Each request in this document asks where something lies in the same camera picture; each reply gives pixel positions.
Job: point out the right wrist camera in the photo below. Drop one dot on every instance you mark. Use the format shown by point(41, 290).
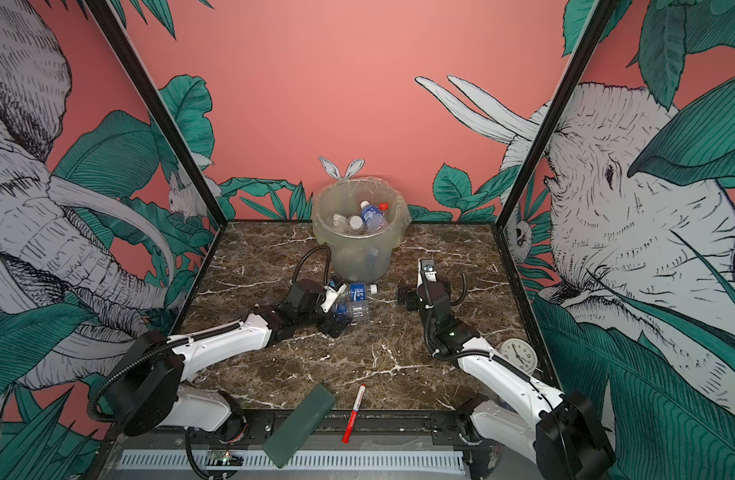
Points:
point(426, 271)

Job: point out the white round alarm clock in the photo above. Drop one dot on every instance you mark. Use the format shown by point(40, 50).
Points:
point(519, 353)

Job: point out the translucent green waste bin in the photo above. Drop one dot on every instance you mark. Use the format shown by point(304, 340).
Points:
point(363, 257)

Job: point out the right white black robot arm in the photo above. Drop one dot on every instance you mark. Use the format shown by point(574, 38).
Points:
point(559, 432)

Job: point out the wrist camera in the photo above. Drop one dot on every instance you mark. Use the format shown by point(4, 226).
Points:
point(334, 288)
point(426, 271)

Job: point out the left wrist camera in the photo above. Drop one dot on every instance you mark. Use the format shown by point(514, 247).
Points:
point(334, 288)

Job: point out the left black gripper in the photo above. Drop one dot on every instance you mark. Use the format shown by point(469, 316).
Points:
point(329, 328)

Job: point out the Pocari Sweat blue label bottle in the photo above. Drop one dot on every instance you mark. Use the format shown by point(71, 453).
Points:
point(353, 311)

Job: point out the red marker pen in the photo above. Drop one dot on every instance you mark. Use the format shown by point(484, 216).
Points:
point(354, 414)

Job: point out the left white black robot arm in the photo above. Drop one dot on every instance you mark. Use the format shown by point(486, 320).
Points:
point(150, 386)

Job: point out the blue label bottle white cap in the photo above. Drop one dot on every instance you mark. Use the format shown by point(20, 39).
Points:
point(373, 218)

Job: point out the bottle with sunflower label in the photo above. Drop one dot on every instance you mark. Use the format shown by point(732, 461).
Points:
point(356, 225)

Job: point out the dark green flat board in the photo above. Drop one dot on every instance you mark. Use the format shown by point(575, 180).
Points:
point(293, 433)

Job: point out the clear bottle yellow white label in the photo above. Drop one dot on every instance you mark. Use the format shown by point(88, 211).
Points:
point(339, 223)

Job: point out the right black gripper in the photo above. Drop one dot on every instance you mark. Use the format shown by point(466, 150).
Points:
point(414, 296)

